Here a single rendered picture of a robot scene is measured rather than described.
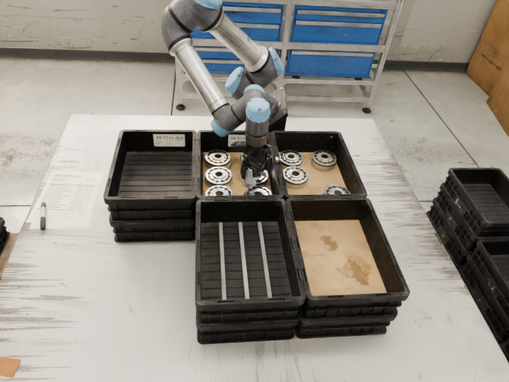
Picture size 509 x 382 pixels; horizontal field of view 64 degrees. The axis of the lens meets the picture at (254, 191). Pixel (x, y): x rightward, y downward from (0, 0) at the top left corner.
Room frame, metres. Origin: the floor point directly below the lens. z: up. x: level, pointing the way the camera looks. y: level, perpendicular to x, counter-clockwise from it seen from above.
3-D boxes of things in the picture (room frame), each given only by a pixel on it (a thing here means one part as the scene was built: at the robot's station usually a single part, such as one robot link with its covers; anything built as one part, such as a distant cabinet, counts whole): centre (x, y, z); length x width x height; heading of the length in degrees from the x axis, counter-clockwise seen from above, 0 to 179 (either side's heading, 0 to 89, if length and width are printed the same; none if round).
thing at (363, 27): (3.19, -0.51, 0.60); 0.72 x 0.03 x 0.56; 99
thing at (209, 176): (1.17, 0.14, 0.86); 0.10 x 0.10 x 0.01
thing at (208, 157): (1.28, 0.16, 0.86); 0.10 x 0.10 x 0.01
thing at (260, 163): (1.14, 0.00, 0.99); 0.09 x 0.08 x 0.12; 56
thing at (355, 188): (1.23, -0.22, 0.87); 0.40 x 0.30 x 0.11; 10
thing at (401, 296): (0.84, -0.29, 0.92); 0.40 x 0.30 x 0.02; 10
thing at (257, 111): (1.14, 0.02, 1.15); 0.09 x 0.08 x 0.11; 9
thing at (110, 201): (1.13, 0.37, 0.92); 0.40 x 0.30 x 0.02; 10
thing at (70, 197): (1.12, 0.74, 0.70); 0.33 x 0.23 x 0.01; 9
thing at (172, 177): (1.13, 0.37, 0.87); 0.40 x 0.30 x 0.11; 10
